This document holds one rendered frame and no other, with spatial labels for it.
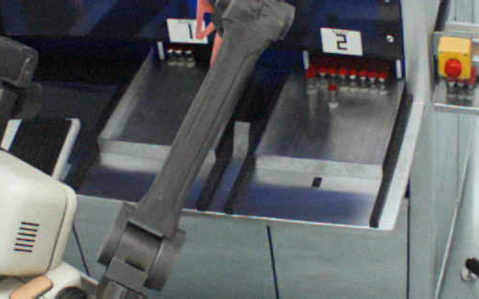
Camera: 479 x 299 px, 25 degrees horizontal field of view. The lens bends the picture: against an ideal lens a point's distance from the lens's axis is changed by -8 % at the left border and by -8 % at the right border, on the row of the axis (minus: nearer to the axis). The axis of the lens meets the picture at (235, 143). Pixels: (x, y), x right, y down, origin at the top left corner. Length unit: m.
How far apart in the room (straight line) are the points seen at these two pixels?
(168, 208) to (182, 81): 1.00
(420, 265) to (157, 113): 0.76
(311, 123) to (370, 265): 0.53
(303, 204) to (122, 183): 0.37
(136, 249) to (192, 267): 1.38
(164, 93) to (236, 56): 0.98
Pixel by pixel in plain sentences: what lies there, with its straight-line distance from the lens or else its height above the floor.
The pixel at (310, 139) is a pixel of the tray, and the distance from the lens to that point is 2.32.
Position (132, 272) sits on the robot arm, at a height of 1.25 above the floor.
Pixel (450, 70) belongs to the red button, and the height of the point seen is 1.00.
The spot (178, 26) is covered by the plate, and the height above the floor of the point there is 1.03.
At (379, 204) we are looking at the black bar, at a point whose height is 0.90.
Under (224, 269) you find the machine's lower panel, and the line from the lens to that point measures 2.90.
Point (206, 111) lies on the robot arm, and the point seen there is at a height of 1.41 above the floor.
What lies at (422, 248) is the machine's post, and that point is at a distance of 2.69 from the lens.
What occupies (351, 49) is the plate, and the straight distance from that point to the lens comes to 2.36.
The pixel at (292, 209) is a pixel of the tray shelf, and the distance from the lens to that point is 2.17.
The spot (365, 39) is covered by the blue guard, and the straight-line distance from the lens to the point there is 2.34.
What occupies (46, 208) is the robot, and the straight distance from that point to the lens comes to 1.57.
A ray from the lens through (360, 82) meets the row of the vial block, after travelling 2.42.
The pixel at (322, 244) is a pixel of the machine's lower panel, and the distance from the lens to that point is 2.75.
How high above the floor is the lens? 2.32
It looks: 38 degrees down
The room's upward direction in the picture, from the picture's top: 9 degrees counter-clockwise
